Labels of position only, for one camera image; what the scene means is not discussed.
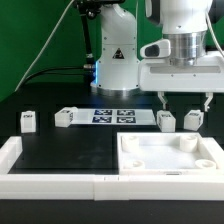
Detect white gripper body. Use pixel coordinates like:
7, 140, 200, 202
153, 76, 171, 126
139, 54, 224, 93

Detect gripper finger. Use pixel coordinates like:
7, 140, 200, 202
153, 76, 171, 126
158, 92, 168, 110
204, 92, 213, 112

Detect white square tabletop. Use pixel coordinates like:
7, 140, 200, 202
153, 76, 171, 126
117, 132, 224, 175

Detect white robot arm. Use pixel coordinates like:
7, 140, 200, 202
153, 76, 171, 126
91, 0, 224, 100

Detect white sheet with AprilTags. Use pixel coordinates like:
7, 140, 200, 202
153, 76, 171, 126
72, 109, 156, 125

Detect white U-shaped obstacle fence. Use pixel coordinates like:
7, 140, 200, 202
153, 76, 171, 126
0, 137, 224, 200

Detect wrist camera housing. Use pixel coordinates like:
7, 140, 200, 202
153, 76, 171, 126
140, 39, 171, 58

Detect black cable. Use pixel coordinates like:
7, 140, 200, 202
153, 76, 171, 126
19, 0, 101, 91

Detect white cable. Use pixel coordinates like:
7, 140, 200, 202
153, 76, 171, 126
14, 0, 75, 92

